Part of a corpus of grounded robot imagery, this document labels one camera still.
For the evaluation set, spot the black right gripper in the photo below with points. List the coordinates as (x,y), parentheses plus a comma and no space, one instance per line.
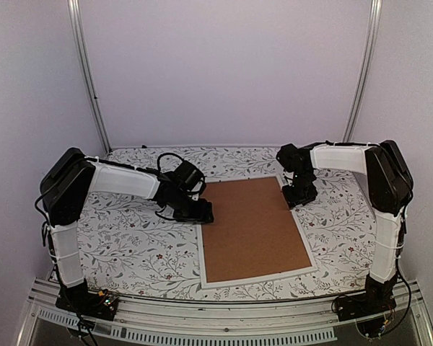
(309,197)

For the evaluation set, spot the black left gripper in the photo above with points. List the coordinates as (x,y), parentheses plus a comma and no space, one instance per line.
(202,215)

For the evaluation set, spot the brown cardboard backing board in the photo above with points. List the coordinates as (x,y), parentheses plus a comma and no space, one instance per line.
(254,230)

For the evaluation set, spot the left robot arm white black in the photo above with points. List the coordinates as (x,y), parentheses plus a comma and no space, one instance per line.
(65,188)

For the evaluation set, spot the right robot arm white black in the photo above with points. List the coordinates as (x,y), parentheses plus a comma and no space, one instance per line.
(390,189)

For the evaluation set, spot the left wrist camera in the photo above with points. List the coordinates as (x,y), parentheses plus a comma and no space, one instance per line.
(188,176)

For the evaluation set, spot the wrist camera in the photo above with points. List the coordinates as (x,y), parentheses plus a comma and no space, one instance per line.
(290,158)
(188,176)

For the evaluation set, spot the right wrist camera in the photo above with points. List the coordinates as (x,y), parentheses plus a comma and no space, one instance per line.
(290,158)

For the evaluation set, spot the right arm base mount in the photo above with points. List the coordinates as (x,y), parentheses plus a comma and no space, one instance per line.
(347,308)

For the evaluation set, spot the aluminium front rail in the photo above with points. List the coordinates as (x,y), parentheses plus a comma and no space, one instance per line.
(153,321)

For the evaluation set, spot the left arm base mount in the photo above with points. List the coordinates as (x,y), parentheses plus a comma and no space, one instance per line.
(94,301)

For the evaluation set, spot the right aluminium corner post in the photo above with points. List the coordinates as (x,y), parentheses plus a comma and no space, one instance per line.
(369,49)

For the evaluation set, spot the aluminium corner post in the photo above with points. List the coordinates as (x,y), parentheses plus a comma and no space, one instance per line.
(369,49)
(81,48)

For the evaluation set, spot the left aluminium corner post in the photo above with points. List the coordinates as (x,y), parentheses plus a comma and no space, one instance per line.
(81,48)

